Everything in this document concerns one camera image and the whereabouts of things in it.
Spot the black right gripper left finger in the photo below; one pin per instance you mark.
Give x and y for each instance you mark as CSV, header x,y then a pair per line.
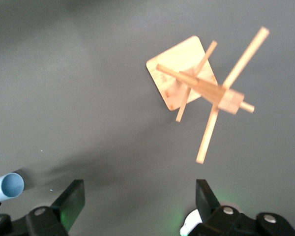
x,y
71,201

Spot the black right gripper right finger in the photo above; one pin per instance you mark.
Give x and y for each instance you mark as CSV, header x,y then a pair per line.
x,y
205,201

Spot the wooden mug tree stand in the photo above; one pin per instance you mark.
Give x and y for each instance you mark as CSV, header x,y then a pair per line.
x,y
177,64

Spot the light blue cup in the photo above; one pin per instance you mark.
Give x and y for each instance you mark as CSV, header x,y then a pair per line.
x,y
5,186

